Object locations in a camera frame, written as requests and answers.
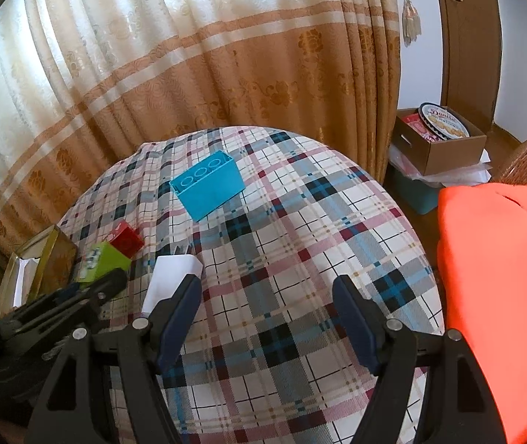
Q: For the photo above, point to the brown wooden door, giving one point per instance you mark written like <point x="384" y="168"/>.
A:
<point x="471" y="55"/>

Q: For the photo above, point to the plaid tablecloth round table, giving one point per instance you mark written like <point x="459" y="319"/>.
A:
<point x="291" y="240"/>

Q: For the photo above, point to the cardboard box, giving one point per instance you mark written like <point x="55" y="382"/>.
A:
<point x="453" y="155"/>

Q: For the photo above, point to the orange cloth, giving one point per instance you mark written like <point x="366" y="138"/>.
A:
<point x="499" y="286"/>

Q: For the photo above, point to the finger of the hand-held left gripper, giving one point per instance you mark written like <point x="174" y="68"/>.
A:
<point x="106" y="282"/>
<point x="60" y="312"/>

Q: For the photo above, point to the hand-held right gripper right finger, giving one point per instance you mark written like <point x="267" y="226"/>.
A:
<point x="358" y="328"/>

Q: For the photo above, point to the teal plastic bin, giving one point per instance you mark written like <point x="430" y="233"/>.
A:
<point x="416" y="196"/>

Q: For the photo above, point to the curtain tieback tassel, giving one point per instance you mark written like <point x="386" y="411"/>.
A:
<point x="412" y="27"/>

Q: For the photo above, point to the red building block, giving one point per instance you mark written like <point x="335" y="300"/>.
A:
<point x="127" y="240"/>

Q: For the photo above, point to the teal building block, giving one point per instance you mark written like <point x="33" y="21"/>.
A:
<point x="210" y="192"/>

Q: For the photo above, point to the white plastic bag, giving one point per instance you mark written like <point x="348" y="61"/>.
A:
<point x="466" y="175"/>

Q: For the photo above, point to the round cookie tin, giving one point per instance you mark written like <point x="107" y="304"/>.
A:
<point x="446" y="120"/>

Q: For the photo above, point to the red packet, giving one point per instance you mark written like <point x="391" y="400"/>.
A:
<point x="418" y="125"/>

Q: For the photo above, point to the beige orange patterned curtain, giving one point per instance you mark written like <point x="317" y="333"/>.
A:
<point x="198" y="55"/>

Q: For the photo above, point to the white paper liner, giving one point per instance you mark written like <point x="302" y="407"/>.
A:
<point x="25" y="277"/>

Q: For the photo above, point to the white box with red label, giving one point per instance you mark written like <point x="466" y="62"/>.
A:
<point x="166" y="277"/>

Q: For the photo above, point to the green building block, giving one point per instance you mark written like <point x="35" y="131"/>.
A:
<point x="106" y="259"/>

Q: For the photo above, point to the gold tin box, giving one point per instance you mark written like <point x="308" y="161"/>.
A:
<point x="55" y="259"/>

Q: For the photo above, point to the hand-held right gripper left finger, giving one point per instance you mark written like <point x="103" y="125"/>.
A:
<point x="178" y="328"/>

